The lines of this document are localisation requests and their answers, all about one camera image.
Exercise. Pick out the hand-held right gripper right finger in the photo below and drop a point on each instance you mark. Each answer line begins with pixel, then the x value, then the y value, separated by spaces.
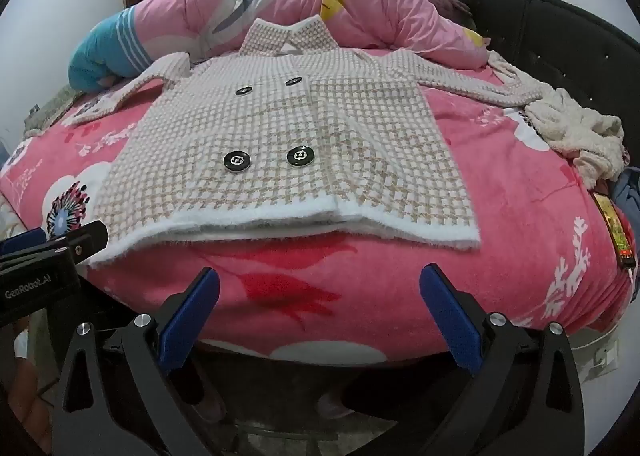
pixel 452 321

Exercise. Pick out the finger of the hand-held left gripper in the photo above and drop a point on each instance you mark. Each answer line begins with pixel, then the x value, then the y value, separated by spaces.
pixel 20 240
pixel 85 236

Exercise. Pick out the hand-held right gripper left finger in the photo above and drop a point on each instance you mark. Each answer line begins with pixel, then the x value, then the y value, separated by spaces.
pixel 192 316

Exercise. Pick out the beige white checked knit coat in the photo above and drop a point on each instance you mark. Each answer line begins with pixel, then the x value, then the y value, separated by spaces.
pixel 300 135

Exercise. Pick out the pink floral blanket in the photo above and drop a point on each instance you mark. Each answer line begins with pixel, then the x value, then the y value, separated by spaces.
pixel 500 236

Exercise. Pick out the grey patterned cloth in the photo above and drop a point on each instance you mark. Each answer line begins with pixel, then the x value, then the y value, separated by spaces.
pixel 50 108

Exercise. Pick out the colourful printed packet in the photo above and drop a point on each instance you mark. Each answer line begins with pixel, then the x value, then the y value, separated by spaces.
pixel 615 231

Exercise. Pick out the blue-grey garment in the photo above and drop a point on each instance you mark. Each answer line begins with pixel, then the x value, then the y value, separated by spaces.
pixel 629 196

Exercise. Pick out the cream fluffy garment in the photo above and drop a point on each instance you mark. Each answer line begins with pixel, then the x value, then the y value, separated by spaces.
pixel 575 130

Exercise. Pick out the black padded headboard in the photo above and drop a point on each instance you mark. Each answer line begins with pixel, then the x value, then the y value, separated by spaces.
pixel 550 35

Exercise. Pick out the pink and blue printed quilt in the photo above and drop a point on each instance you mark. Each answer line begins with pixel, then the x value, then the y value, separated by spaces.
pixel 400 10

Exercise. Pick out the dark maroon cloth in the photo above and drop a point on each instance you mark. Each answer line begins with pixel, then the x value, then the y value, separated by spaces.
pixel 440 0

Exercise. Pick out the white wall socket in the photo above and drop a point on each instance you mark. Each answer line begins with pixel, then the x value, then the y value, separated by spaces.
pixel 605 356

